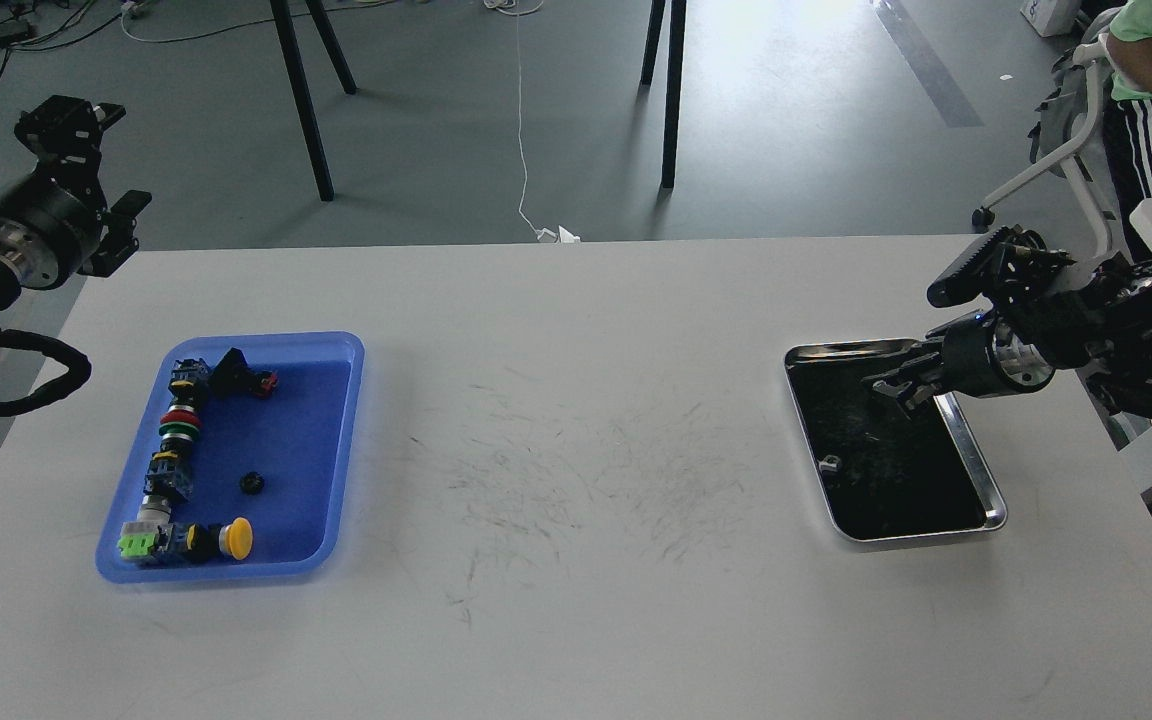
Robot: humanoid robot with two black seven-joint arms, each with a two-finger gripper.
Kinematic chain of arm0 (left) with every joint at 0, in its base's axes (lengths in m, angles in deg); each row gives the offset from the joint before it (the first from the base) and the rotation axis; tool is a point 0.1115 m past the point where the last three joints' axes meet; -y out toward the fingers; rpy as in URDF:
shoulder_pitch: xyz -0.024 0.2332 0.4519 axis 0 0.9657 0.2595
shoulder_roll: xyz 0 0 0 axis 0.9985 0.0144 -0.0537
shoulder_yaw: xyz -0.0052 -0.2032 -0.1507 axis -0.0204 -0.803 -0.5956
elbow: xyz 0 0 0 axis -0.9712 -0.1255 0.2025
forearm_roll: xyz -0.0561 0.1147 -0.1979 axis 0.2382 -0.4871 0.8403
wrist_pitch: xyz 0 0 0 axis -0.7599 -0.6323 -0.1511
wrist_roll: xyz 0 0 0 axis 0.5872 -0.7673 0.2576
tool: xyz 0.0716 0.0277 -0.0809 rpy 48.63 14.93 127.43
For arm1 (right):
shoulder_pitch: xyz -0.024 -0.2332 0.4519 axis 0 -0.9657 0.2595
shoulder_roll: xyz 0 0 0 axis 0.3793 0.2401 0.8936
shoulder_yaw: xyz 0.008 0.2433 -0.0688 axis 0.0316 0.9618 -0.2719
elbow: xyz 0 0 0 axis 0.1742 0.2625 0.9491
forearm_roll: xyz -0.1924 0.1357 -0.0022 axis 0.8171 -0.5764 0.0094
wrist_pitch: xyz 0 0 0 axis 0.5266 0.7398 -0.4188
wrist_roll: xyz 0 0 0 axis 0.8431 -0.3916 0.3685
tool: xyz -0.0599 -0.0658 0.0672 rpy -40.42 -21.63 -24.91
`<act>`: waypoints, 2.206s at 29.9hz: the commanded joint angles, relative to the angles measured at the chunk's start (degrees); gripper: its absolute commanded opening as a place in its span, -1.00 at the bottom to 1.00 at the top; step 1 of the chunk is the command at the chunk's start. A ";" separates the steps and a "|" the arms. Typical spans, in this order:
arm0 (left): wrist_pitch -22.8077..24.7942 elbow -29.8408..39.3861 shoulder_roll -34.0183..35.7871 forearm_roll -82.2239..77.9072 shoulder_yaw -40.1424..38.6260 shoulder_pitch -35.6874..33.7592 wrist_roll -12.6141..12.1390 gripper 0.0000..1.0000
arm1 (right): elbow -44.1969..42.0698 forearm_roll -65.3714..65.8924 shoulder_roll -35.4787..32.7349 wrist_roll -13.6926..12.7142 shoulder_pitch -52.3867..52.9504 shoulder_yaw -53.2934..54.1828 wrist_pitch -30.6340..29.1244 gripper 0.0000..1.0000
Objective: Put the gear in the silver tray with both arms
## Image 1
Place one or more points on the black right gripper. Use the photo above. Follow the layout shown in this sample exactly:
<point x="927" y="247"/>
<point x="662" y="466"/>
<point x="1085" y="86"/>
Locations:
<point x="979" y="355"/>

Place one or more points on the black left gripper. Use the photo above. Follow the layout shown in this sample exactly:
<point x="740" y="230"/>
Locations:
<point x="51" y="222"/>

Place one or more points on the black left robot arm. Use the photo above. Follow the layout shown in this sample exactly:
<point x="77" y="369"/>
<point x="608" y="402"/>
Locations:
<point x="77" y="366"/>

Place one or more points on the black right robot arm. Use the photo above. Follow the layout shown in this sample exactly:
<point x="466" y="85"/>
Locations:
<point x="1048" y="313"/>

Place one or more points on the silver metal tray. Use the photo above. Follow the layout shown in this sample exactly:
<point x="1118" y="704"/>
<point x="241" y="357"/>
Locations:
<point x="903" y="479"/>

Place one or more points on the blue plastic tray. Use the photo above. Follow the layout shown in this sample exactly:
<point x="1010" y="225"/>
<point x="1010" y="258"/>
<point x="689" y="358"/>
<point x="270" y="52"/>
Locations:
<point x="299" y="439"/>

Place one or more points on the red green push button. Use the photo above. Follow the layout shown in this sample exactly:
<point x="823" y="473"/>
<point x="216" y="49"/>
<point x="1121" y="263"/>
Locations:
<point x="179" y="425"/>

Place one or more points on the black stand legs left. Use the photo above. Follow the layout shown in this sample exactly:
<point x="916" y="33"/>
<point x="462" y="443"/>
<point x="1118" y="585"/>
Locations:
<point x="293" y="63"/>

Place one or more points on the black stand legs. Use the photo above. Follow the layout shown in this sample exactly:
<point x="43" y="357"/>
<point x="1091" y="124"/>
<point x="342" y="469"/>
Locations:
<point x="676" y="38"/>
<point x="293" y="63"/>

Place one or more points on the white rolling chair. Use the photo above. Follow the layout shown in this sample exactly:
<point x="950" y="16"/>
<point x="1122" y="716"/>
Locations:
<point x="1069" y="122"/>

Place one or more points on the yellow mushroom push button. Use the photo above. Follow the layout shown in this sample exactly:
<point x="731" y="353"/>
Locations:
<point x="206" y="542"/>

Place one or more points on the black stand legs right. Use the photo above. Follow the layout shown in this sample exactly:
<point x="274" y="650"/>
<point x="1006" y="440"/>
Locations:
<point x="676" y="38"/>

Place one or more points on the blue yellow switch block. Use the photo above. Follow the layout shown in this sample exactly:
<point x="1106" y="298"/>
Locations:
<point x="189" y="381"/>

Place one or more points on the black red switch component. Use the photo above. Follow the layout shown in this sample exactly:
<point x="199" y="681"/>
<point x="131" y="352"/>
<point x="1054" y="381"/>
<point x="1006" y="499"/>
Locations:
<point x="233" y="376"/>

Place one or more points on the green white switch block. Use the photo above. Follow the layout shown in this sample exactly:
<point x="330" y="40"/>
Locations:
<point x="147" y="540"/>

